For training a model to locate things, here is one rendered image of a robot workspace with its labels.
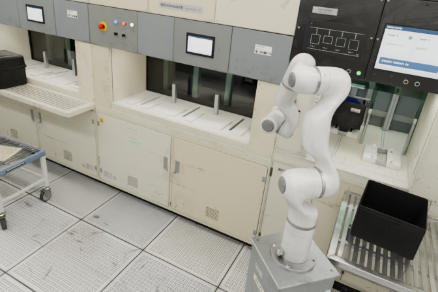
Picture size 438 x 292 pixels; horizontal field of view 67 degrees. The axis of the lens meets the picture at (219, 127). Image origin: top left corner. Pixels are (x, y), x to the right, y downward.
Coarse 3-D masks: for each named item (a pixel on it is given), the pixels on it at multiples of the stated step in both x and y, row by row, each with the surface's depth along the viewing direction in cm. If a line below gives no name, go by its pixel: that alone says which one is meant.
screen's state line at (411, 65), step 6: (384, 60) 164; (390, 60) 162; (396, 60) 161; (402, 66) 161; (408, 66) 160; (414, 66) 159; (420, 66) 158; (426, 66) 157; (432, 66) 156; (432, 72) 156
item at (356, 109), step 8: (352, 88) 232; (360, 88) 227; (352, 96) 234; (344, 104) 230; (352, 104) 227; (368, 104) 227; (336, 112) 234; (344, 112) 231; (352, 112) 229; (360, 112) 227; (336, 120) 236; (344, 120) 233; (352, 120) 231; (360, 120) 228; (352, 128) 239
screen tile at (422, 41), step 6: (420, 36) 154; (426, 36) 153; (420, 42) 155; (426, 42) 154; (432, 42) 153; (414, 54) 157; (420, 54) 156; (426, 54) 155; (432, 54) 154; (420, 60) 157; (426, 60) 156; (432, 60) 155
